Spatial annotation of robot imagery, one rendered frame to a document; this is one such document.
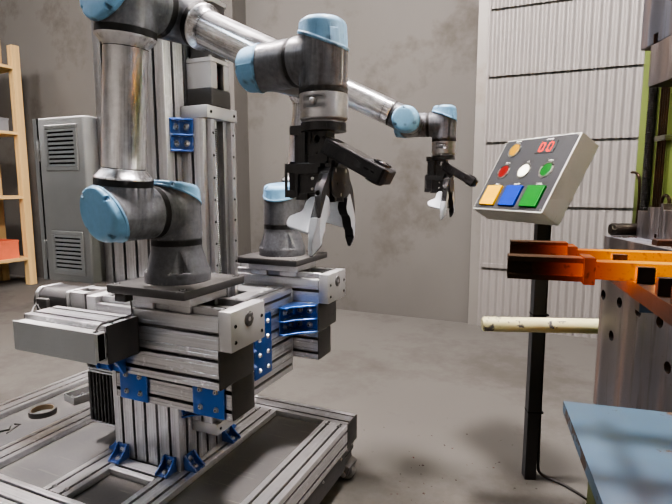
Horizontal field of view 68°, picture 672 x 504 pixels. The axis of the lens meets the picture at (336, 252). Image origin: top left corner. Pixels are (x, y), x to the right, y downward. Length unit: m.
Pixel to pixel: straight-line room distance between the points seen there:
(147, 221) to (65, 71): 5.17
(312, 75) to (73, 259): 1.04
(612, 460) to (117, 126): 1.00
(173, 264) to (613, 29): 3.31
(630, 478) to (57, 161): 1.50
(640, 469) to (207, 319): 0.81
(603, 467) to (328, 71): 0.66
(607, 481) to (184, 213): 0.92
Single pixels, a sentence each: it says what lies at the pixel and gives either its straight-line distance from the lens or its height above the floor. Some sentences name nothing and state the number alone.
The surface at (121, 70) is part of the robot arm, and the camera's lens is 1.10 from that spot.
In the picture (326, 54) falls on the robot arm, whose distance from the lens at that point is 0.78.
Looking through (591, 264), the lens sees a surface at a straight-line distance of 0.70.
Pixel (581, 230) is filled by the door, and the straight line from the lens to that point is 3.80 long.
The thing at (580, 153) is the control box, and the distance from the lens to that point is 1.70.
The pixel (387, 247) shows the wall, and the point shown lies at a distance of 4.05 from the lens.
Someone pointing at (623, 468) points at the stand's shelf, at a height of 0.67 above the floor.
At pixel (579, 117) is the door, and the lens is 3.81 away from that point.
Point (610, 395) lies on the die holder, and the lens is 1.44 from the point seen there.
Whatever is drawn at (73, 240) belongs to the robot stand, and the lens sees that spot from 1.61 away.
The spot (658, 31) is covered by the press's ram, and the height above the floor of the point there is 1.39.
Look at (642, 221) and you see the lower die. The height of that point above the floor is 0.95.
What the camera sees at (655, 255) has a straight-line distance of 0.85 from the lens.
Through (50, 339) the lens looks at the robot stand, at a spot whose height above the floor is 0.70.
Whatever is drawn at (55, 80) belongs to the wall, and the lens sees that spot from 6.34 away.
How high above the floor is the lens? 1.04
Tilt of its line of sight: 7 degrees down
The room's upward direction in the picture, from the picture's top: straight up
